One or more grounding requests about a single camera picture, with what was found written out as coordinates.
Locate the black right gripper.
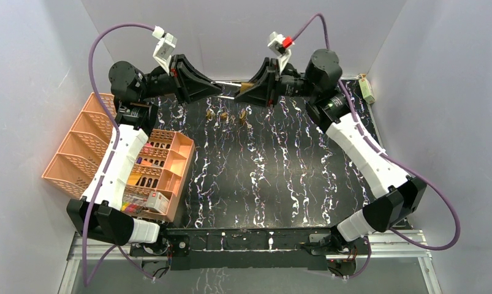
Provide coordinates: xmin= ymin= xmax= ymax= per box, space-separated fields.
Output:
xmin=232 ymin=59 xmax=316 ymax=111

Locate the large brass padlock shackle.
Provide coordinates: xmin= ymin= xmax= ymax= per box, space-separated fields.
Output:
xmin=214 ymin=81 xmax=254 ymax=100

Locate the small brass padlock shackle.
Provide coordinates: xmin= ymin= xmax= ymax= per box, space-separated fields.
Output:
xmin=239 ymin=108 xmax=252 ymax=129

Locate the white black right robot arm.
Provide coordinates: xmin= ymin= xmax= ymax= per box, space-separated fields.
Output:
xmin=234 ymin=48 xmax=426 ymax=254

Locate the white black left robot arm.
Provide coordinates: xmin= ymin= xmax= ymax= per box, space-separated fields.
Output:
xmin=66 ymin=55 xmax=222 ymax=255

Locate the orange plastic desk organizer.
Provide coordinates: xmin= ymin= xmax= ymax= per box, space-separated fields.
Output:
xmin=42 ymin=94 xmax=195 ymax=222

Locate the green white box in corner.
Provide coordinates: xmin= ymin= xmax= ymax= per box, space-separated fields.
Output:
xmin=358 ymin=73 xmax=376 ymax=104

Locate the white red small box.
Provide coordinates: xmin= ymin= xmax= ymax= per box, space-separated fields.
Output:
xmin=145 ymin=192 xmax=170 ymax=214

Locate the colourful marker set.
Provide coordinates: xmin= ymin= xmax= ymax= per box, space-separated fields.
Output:
xmin=121 ymin=194 xmax=147 ymax=214

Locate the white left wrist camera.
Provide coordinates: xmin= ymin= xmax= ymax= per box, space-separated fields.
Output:
xmin=152 ymin=26 xmax=178 ymax=74

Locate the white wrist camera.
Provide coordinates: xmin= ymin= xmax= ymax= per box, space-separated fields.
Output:
xmin=152 ymin=26 xmax=178 ymax=74
xmin=267 ymin=31 xmax=293 ymax=73

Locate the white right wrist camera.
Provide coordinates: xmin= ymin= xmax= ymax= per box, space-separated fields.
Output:
xmin=267 ymin=31 xmax=293 ymax=73

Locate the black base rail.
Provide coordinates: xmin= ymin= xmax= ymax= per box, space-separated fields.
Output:
xmin=130 ymin=227 xmax=368 ymax=274

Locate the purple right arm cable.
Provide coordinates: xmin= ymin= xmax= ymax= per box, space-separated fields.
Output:
xmin=290 ymin=13 xmax=461 ymax=279

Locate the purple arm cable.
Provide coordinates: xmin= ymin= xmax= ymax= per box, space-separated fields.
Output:
xmin=290 ymin=13 xmax=461 ymax=279
xmin=83 ymin=23 xmax=155 ymax=288

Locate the aluminium frame profile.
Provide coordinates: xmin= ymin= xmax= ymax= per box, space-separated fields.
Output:
xmin=59 ymin=228 xmax=442 ymax=293

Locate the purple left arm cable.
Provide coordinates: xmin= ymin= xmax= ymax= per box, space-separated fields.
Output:
xmin=83 ymin=23 xmax=155 ymax=288

